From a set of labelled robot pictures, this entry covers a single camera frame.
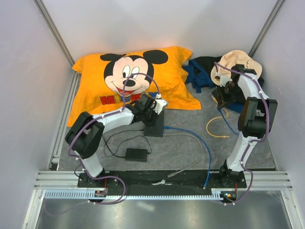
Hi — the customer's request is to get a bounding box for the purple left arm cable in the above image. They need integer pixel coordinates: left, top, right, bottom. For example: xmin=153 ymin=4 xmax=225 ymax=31
xmin=42 ymin=73 xmax=163 ymax=217

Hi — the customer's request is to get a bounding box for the orange Mickey Mouse pillow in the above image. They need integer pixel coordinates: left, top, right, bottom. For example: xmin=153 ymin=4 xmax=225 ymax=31
xmin=67 ymin=46 xmax=201 ymax=127

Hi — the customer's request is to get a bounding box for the grey slotted cable duct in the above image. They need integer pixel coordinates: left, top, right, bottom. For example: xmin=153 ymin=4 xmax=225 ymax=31
xmin=44 ymin=188 xmax=224 ymax=199

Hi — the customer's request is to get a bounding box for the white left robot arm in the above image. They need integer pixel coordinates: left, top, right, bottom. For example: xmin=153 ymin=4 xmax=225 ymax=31
xmin=65 ymin=94 xmax=168 ymax=187

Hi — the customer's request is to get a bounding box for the black power cord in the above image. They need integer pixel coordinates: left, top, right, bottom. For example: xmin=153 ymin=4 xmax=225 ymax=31
xmin=102 ymin=128 xmax=153 ymax=158

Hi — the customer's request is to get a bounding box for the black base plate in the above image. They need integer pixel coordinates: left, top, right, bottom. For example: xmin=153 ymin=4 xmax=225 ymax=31
xmin=77 ymin=169 xmax=247 ymax=196

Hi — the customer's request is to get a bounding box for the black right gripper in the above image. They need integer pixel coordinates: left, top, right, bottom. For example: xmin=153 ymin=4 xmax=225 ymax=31
xmin=216 ymin=82 xmax=241 ymax=109

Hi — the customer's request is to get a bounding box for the yellow ethernet cable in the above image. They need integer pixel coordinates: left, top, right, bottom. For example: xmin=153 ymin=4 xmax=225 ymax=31
xmin=206 ymin=95 xmax=230 ymax=139

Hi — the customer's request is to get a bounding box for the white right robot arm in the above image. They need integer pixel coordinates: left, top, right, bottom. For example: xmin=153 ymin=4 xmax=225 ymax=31
xmin=216 ymin=64 xmax=278 ymax=188

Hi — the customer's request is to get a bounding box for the black power adapter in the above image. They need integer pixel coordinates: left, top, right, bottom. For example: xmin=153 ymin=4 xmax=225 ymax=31
xmin=125 ymin=148 xmax=148 ymax=162

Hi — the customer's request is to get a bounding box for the blue and black garment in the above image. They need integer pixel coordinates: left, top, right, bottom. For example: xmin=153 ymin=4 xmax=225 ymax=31
xmin=183 ymin=56 xmax=265 ymax=114

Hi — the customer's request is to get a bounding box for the beige bucket hat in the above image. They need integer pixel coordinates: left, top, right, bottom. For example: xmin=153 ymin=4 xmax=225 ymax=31
xmin=211 ymin=50 xmax=263 ymax=86

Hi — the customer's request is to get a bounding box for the black network switch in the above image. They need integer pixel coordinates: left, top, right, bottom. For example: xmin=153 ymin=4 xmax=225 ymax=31
xmin=144 ymin=111 xmax=165 ymax=138

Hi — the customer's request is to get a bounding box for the grey ethernet cable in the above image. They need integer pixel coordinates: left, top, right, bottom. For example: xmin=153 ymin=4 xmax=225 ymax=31
xmin=163 ymin=133 xmax=203 ymax=178

